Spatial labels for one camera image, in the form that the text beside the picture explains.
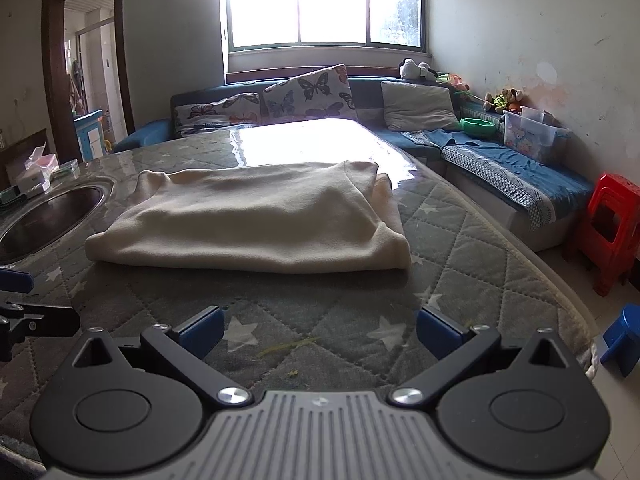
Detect blue corner sofa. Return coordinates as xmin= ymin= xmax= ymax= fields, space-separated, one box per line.
xmin=112 ymin=75 xmax=597 ymax=254

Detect grey plain cushion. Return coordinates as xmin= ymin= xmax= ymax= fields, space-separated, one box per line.
xmin=381 ymin=81 xmax=461 ymax=132

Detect white pink tissue box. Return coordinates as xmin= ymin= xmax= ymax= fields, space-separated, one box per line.
xmin=16 ymin=144 xmax=58 ymax=194

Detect blue plastic stool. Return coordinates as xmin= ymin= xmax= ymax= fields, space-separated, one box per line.
xmin=600 ymin=304 xmax=640 ymax=377

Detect cream beige garment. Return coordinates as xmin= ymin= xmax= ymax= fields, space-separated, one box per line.
xmin=85 ymin=162 xmax=411 ymax=273

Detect dark wood sideboard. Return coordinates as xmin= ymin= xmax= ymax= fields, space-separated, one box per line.
xmin=0 ymin=129 xmax=51 ymax=190

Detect brown plush toys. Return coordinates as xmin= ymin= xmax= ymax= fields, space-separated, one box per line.
xmin=483 ymin=88 xmax=524 ymax=114

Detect blue cloth on sofa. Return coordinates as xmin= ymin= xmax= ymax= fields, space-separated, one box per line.
xmin=424 ymin=129 xmax=593 ymax=202

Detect red plastic stool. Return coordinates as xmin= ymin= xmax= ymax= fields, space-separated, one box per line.
xmin=576 ymin=174 xmax=640 ymax=297

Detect green plastic basin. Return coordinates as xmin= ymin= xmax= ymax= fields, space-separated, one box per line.
xmin=460 ymin=117 xmax=498 ymax=139

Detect green small book stack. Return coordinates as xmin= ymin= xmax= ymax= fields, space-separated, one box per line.
xmin=51 ymin=159 xmax=80 ymax=181

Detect green framed window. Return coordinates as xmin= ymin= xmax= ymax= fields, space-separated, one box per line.
xmin=227 ymin=0 xmax=426 ymax=51

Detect flat butterfly pillow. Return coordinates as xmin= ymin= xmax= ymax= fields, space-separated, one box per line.
xmin=174 ymin=92 xmax=262 ymax=138

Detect round black induction cooktop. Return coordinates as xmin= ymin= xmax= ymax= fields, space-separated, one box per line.
xmin=1 ymin=183 xmax=112 ymax=266

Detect blue children cabinet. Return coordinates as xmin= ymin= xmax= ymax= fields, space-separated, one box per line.
xmin=73 ymin=108 xmax=107 ymax=162

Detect clear plastic storage box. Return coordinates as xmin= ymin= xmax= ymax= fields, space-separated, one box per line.
xmin=503 ymin=112 xmax=570 ymax=166

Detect upright butterfly pillow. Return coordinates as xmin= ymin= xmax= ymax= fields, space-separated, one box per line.
xmin=262 ymin=64 xmax=358 ymax=122

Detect panda plush toy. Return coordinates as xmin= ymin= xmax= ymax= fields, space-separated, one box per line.
xmin=399 ymin=58 xmax=438 ymax=81

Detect colourful plush toy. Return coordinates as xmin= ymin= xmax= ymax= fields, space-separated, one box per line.
xmin=436 ymin=73 xmax=470 ymax=94

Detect teal black brush tool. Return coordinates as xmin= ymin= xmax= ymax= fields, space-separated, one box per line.
xmin=0 ymin=185 xmax=25 ymax=208

